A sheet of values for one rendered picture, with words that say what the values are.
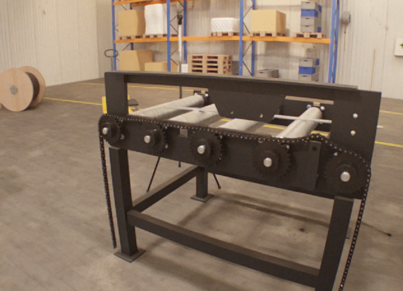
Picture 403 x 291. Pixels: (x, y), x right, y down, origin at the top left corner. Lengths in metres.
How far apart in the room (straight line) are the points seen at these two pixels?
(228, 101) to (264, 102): 0.16
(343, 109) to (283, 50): 9.44
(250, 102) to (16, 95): 6.79
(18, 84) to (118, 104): 6.01
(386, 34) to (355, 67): 1.36
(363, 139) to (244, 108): 0.48
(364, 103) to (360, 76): 9.05
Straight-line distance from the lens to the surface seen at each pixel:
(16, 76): 7.59
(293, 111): 2.18
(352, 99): 1.16
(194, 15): 12.01
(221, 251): 1.59
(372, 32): 10.19
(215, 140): 1.30
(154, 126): 1.47
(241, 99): 1.28
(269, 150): 1.21
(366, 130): 1.18
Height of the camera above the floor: 1.29
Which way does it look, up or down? 17 degrees down
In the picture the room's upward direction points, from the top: straight up
